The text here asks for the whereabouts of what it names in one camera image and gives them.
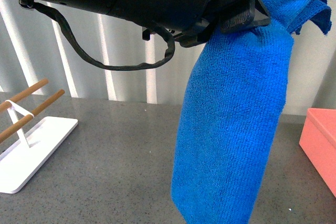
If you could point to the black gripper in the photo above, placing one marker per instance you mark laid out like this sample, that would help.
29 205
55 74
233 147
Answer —
191 22

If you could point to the blue microfiber cloth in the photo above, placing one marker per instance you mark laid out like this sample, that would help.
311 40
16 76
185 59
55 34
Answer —
232 104

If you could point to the pink plastic bin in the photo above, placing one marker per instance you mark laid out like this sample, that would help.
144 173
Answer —
318 142

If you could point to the white pleated curtain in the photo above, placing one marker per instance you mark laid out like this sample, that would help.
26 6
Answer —
33 48

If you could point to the white rack stand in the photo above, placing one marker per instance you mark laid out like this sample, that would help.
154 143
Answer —
24 158

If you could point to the upper wooden rod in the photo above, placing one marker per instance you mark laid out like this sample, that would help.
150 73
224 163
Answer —
30 90

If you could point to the wooden rod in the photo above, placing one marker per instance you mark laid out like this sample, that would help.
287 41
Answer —
27 118
30 90

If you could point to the lower wooden rod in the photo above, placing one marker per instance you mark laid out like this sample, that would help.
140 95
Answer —
27 118

